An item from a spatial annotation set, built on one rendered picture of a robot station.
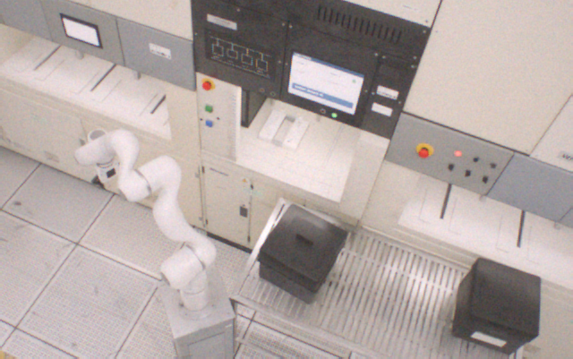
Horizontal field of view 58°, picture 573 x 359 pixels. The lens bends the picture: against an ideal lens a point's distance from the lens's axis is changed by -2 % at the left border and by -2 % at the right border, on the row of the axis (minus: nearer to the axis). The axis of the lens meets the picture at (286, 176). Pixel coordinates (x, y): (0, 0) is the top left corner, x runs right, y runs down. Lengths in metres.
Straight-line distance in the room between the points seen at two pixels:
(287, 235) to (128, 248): 1.44
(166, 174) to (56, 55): 1.69
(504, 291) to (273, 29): 1.43
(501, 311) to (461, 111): 0.86
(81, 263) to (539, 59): 2.73
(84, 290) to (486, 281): 2.24
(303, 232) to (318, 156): 0.58
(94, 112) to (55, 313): 1.19
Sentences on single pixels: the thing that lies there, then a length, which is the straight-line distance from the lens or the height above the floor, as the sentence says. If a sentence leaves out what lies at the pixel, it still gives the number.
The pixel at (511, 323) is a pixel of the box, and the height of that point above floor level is 1.01.
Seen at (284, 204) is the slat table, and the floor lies 0.75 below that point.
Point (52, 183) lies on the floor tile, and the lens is 3.86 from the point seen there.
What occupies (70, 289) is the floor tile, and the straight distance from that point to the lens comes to 3.40.
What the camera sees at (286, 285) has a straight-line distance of 2.38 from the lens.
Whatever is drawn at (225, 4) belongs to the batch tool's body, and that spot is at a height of 1.79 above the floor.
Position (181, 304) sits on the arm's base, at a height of 0.77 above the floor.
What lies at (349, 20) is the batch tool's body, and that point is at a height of 1.88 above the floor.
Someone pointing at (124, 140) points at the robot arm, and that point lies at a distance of 1.89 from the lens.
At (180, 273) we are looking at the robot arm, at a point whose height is 1.17.
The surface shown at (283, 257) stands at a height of 1.01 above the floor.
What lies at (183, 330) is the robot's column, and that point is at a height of 0.76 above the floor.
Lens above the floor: 2.97
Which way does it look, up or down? 53 degrees down
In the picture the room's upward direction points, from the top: 8 degrees clockwise
